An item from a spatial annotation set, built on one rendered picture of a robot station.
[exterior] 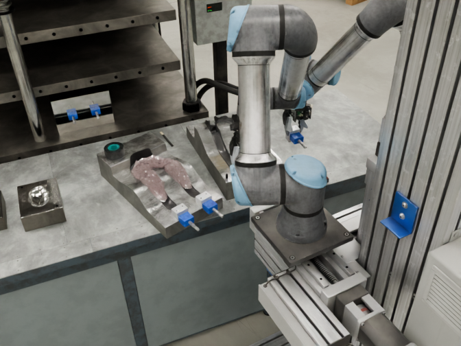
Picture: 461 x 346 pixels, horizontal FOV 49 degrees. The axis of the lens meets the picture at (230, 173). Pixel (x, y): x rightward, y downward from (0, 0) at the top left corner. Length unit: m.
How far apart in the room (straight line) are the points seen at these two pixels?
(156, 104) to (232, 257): 0.95
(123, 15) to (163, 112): 0.52
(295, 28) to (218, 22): 1.30
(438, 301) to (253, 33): 0.79
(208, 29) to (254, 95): 1.29
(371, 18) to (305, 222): 0.63
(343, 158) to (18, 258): 1.36
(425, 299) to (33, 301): 1.38
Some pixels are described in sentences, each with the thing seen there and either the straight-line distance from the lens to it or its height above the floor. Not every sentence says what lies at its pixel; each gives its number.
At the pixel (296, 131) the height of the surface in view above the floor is 0.95.
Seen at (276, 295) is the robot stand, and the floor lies 0.95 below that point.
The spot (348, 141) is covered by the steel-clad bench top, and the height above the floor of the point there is 0.80.
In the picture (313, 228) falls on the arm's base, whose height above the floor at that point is 1.08.
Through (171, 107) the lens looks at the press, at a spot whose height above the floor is 0.79.
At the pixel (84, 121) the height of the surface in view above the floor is 0.82.
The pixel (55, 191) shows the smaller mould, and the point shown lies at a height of 0.87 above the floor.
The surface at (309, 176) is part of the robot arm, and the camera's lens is 1.37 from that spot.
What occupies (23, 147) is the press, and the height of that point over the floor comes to 0.79.
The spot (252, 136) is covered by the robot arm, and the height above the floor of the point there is 1.35.
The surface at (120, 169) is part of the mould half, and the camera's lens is 2.08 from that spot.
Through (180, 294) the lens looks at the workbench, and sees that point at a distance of 2.25.
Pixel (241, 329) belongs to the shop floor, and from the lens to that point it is 2.57.
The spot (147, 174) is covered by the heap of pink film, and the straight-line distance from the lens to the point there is 1.98.
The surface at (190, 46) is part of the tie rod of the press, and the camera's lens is 2.46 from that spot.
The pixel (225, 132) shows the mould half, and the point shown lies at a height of 0.92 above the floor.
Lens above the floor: 2.09
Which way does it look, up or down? 37 degrees down
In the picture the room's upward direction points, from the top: 1 degrees counter-clockwise
